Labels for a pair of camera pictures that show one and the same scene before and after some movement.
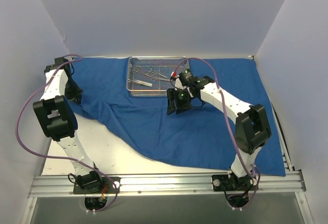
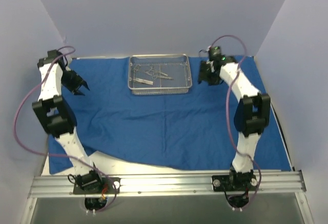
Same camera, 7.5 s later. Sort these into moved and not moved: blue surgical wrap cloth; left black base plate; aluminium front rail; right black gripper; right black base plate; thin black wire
Moved: right black gripper; blue surgical wrap cloth; thin black wire
Not moved: left black base plate; right black base plate; aluminium front rail
